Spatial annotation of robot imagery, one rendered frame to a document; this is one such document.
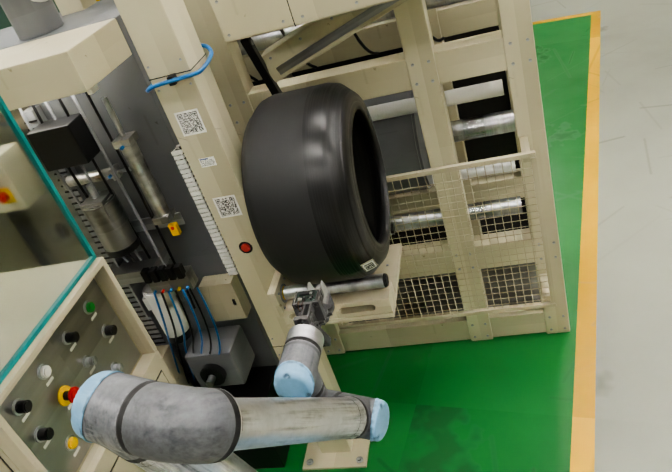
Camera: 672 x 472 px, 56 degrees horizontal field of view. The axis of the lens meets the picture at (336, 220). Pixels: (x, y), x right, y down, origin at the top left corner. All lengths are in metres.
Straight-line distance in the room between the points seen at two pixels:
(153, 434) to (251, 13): 1.32
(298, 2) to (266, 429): 1.24
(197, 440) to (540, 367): 2.03
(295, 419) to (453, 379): 1.72
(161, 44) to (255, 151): 0.38
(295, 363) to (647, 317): 1.93
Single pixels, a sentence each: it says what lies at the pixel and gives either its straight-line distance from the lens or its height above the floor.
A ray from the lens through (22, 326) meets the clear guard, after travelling 1.71.
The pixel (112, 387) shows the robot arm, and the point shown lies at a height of 1.46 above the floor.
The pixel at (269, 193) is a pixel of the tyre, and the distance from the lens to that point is 1.70.
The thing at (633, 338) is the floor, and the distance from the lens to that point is 2.95.
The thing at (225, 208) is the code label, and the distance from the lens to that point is 1.99.
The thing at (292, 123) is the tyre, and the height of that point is 1.46.
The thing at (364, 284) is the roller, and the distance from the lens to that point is 1.96.
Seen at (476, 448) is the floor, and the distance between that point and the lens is 2.62.
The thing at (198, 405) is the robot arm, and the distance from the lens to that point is 1.02.
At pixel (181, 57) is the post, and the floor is 1.69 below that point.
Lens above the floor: 2.09
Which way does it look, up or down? 31 degrees down
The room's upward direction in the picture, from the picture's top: 19 degrees counter-clockwise
